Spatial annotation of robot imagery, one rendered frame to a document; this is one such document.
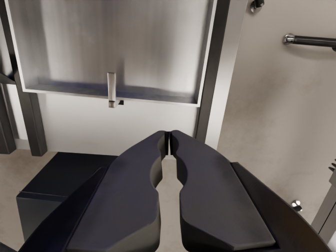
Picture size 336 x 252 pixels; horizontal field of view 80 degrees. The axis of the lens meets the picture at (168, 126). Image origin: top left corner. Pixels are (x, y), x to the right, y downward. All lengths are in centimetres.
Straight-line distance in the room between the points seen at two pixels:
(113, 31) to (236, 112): 112
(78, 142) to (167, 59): 22
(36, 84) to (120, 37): 15
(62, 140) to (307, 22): 131
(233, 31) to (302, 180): 160
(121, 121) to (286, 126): 130
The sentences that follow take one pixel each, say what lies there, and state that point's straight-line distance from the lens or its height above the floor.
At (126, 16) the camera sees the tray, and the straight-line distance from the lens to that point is 33.
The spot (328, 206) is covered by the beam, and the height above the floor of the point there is 47.
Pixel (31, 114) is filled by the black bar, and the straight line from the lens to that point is 39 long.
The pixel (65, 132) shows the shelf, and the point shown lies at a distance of 40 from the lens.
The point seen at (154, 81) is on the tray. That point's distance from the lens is 33.
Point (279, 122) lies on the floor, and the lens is 150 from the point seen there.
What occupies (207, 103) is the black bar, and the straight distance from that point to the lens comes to 33.
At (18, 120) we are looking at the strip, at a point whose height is 88.
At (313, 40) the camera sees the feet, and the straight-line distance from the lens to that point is 132.
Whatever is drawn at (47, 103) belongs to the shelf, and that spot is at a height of 88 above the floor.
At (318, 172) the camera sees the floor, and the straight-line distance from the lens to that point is 187.
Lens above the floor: 120
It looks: 66 degrees down
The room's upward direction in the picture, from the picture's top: 180 degrees clockwise
